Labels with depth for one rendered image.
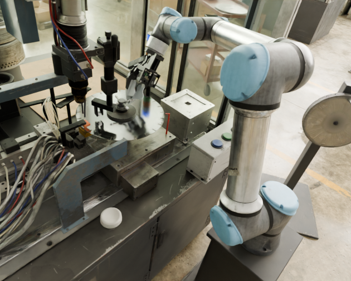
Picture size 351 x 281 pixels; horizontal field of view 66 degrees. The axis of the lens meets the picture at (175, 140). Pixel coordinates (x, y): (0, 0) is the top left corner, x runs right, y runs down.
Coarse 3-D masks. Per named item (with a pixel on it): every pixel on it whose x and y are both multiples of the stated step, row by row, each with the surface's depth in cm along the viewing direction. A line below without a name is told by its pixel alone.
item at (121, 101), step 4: (116, 96) 103; (120, 100) 100; (124, 100) 101; (128, 100) 102; (132, 100) 103; (116, 104) 100; (120, 104) 100; (124, 104) 100; (120, 108) 101; (128, 108) 99
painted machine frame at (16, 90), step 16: (0, 0) 76; (16, 0) 70; (16, 16) 73; (32, 16) 74; (16, 32) 78; (32, 32) 77; (32, 80) 95; (48, 80) 97; (64, 80) 102; (0, 96) 88; (16, 96) 92
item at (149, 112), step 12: (96, 96) 110; (120, 96) 112; (144, 96) 115; (144, 108) 108; (156, 108) 109; (96, 120) 98; (108, 120) 99; (132, 120) 101; (144, 120) 102; (156, 120) 103; (96, 132) 93; (108, 132) 94; (120, 132) 95; (132, 132) 96; (144, 132) 97
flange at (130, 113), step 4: (128, 104) 107; (116, 108) 101; (124, 108) 102; (132, 108) 105; (108, 112) 101; (112, 112) 101; (116, 112) 102; (120, 112) 101; (124, 112) 102; (128, 112) 103; (132, 112) 103; (112, 116) 100; (116, 116) 100; (120, 116) 100; (124, 116) 101; (128, 116) 101; (132, 116) 102; (120, 120) 100; (124, 120) 100
